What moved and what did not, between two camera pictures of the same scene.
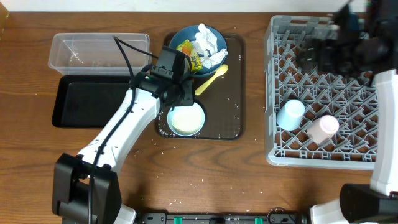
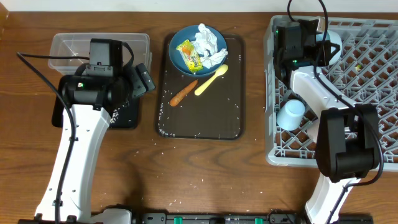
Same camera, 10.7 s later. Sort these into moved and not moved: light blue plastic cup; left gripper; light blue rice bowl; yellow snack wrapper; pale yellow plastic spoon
Moved: left gripper; light blue rice bowl
Not moved: light blue plastic cup; yellow snack wrapper; pale yellow plastic spoon
